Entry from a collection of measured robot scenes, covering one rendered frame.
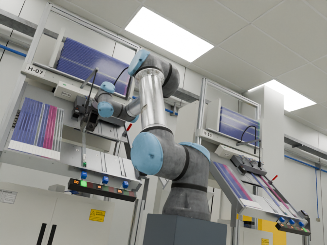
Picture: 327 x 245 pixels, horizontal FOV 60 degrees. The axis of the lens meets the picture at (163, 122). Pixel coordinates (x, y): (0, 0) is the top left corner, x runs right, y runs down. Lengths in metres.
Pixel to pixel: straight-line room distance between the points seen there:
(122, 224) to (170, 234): 2.85
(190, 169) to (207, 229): 0.18
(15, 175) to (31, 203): 1.67
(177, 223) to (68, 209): 1.02
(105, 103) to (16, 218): 0.75
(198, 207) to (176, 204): 0.07
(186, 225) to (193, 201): 0.08
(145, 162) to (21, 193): 1.01
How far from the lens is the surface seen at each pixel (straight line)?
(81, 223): 1.75
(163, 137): 0.84
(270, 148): 4.70
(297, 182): 6.05
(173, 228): 0.80
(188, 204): 0.86
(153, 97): 0.97
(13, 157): 1.39
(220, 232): 0.89
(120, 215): 3.63
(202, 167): 0.90
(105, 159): 1.58
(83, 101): 1.90
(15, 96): 2.00
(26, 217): 1.69
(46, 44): 2.31
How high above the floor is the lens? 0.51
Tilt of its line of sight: 21 degrees up
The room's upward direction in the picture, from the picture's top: 9 degrees clockwise
